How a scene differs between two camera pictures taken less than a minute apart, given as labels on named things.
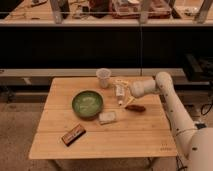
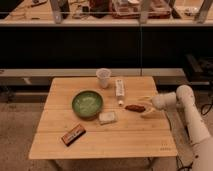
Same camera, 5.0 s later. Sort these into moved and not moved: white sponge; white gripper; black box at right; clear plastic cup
Moved: white gripper
Not moved: black box at right; white sponge; clear plastic cup
